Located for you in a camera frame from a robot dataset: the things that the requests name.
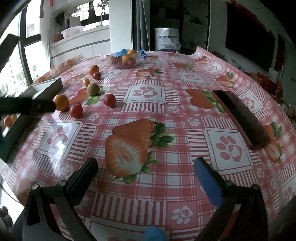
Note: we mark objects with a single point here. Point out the tan round fruit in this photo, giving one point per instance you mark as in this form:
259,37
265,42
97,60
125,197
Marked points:
93,89

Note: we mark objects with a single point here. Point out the white paper tag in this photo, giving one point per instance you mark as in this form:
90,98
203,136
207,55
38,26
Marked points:
273,73

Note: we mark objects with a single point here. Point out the person's right hand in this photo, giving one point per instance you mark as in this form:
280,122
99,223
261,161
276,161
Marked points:
155,234

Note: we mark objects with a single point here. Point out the small orange mandarin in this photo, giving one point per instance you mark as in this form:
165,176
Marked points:
8,121

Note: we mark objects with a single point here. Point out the white plastic basin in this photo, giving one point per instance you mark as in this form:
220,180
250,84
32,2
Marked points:
72,31

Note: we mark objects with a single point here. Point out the orange bottle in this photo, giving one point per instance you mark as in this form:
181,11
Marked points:
57,37

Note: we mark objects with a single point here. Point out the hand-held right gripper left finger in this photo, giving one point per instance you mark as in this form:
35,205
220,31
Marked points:
86,176

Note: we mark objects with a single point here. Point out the grey tray with white inside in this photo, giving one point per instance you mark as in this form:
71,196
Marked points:
47,89

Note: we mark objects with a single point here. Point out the black window frame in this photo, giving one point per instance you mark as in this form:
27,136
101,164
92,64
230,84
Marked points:
25,58

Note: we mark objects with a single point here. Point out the red packets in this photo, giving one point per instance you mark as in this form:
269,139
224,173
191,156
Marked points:
266,83

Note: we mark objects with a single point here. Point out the white kitchen cabinet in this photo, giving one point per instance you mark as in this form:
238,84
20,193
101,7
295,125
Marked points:
81,48

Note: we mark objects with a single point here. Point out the white printed bag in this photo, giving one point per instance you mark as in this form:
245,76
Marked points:
167,39

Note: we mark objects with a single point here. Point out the small red cherry tomato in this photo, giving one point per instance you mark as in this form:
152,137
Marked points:
96,75

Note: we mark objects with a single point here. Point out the dark shelf unit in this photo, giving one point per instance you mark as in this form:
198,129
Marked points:
194,23

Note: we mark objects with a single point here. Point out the black wall television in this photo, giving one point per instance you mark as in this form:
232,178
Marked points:
249,34

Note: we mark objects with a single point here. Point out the clear glass bowl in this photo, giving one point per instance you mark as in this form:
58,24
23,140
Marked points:
115,63

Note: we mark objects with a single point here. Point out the large orange mandarin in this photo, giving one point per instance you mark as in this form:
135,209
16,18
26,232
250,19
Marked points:
93,69

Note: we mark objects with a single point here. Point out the round orange fruit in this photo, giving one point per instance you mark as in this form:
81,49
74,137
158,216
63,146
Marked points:
62,102

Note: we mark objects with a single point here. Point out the grey curtain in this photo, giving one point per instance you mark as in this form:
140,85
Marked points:
141,23

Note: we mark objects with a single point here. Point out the pink strawberry print tablecloth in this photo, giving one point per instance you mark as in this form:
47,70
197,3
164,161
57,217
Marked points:
161,111

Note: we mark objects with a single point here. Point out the orange kumquat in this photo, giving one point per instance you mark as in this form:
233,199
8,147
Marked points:
132,52

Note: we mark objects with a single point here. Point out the metal faucet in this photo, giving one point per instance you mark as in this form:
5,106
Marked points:
101,18

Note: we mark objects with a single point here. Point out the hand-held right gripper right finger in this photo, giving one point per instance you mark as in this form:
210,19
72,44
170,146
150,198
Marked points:
207,182

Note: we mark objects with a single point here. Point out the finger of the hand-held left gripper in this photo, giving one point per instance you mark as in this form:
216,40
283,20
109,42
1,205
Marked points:
34,105

